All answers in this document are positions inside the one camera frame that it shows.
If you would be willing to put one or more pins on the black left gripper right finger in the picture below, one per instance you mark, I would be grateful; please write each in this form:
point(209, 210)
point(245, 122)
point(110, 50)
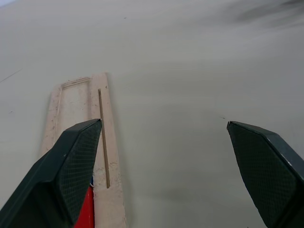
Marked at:
point(266, 171)

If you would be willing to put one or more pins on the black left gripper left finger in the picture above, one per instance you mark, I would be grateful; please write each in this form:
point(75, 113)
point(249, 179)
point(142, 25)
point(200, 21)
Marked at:
point(47, 180)

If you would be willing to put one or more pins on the red letter tile r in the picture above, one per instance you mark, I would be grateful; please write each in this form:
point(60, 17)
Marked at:
point(88, 210)

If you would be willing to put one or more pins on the wooden tile holder strip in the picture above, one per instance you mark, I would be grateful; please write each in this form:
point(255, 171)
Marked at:
point(108, 204)

